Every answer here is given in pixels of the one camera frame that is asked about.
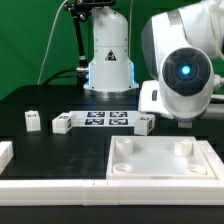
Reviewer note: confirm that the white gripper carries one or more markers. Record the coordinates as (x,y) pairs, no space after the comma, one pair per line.
(150,100)

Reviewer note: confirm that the white square tabletop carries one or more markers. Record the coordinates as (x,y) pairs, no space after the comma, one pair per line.
(157,157)

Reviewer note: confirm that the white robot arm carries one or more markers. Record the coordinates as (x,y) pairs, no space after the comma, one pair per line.
(178,47)

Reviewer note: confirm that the white sheet with fiducial tags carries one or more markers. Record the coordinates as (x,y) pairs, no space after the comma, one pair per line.
(104,118)

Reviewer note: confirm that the white U-shaped obstacle fence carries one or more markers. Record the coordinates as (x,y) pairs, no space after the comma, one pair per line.
(118,192)

